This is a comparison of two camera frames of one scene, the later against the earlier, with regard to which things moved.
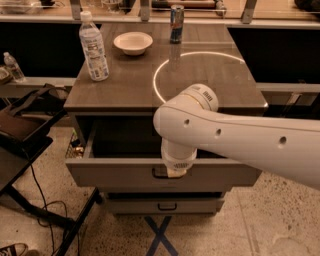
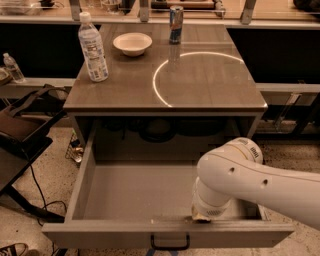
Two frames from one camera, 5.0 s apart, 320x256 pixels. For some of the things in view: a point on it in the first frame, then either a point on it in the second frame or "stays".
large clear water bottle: [94, 47] stays
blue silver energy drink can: [176, 23] stays
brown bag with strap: [28, 112] stays
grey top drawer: [124, 151] to [147, 205]
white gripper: [179, 164] to [210, 209]
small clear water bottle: [16, 71] stays
